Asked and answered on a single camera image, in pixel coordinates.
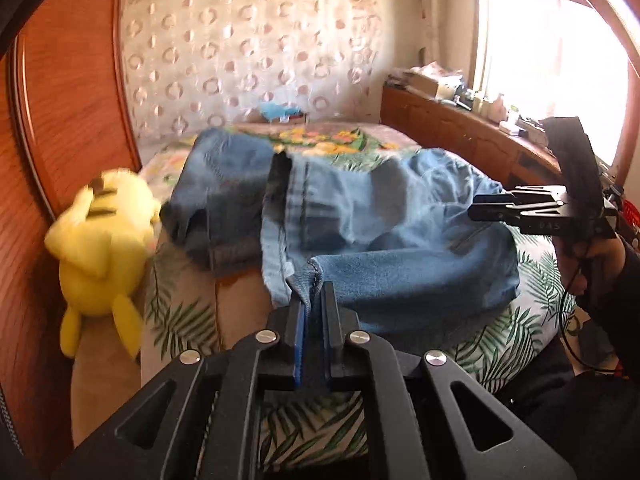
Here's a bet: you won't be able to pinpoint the person's right forearm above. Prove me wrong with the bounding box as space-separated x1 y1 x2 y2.
585 245 640 361

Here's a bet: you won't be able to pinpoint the person's dark clothing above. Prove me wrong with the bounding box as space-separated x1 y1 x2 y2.
510 335 640 480

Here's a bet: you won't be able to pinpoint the tan bed mattress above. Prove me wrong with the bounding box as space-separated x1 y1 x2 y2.
70 230 271 448

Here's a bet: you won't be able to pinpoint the wooden framed window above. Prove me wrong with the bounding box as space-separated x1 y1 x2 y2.
470 0 640 171

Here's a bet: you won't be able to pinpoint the long wooden cabinet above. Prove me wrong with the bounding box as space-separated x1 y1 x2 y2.
380 82 566 196

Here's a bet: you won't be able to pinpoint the brown cardboard box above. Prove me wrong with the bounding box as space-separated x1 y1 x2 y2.
407 72 453 100

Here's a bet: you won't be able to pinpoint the blue denim pants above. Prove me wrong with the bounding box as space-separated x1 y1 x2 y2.
162 127 523 346

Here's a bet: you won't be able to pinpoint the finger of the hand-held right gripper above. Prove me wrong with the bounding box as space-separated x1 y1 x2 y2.
467 185 568 226
542 116 603 211

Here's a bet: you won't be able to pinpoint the beige window curtain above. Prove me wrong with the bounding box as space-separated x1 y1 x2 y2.
412 0 481 76

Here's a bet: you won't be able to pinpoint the leaf print bed sheet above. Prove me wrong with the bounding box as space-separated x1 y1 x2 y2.
142 230 591 471

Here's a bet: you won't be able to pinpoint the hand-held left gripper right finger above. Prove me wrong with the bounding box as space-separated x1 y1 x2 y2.
320 281 578 480

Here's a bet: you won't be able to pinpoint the black cable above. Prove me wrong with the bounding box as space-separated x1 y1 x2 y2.
559 287 623 376

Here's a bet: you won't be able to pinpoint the sheer circle-patterned curtain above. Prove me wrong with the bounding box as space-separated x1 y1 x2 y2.
120 0 396 141

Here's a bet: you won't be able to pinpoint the wooden slatted headboard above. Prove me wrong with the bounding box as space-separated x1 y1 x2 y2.
0 0 143 461

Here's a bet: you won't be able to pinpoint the yellow plush toy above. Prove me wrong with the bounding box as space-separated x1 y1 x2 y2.
44 167 163 361

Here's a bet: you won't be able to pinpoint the person's right hand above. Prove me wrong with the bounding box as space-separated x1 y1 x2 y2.
552 235 626 306

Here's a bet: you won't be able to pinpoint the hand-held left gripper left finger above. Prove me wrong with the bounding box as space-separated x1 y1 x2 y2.
55 300 307 480

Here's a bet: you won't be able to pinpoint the white floral wrapping paper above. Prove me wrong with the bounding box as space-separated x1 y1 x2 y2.
412 62 463 83

